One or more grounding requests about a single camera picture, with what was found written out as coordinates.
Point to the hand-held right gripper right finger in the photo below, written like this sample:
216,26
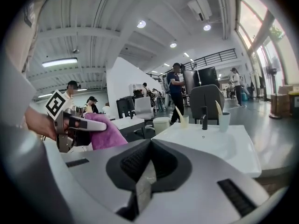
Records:
201,195

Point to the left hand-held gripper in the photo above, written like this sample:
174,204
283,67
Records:
61,125

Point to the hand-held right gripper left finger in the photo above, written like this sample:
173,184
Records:
93,171

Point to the purple cloth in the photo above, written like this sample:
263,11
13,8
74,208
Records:
107,136

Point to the person's left forearm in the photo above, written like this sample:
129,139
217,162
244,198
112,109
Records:
39,122

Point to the white sink basin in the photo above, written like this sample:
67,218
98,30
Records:
210,143

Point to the black office chair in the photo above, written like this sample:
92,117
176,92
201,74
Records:
125,106

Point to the white office chair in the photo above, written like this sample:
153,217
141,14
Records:
143,107

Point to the white bucket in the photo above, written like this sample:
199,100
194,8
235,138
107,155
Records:
161,126

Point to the long ceiling light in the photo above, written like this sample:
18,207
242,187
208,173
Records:
59,62

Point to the cream cup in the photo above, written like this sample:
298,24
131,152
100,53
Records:
185,122

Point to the black faucet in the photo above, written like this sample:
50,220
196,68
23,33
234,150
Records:
204,120

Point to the pale blue cup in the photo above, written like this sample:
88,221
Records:
224,122

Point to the cream toothbrush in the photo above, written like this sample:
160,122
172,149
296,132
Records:
218,111
179,114

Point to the grey chair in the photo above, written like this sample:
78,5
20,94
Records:
206,97

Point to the black monitor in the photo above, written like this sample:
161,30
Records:
209,77
190,81

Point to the round ceiling light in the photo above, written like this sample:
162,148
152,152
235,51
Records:
207,27
173,45
141,24

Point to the stack of cardboard boxes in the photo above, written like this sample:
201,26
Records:
280,101

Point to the person's beige printed shirt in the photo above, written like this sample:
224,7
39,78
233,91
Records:
32,17

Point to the yellow bin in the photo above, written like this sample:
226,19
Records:
294,102

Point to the black balcony railing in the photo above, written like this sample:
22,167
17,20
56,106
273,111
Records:
215,58

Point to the white ceiling air conditioner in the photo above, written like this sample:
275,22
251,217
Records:
199,8

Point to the white partition wall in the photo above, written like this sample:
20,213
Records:
123,78

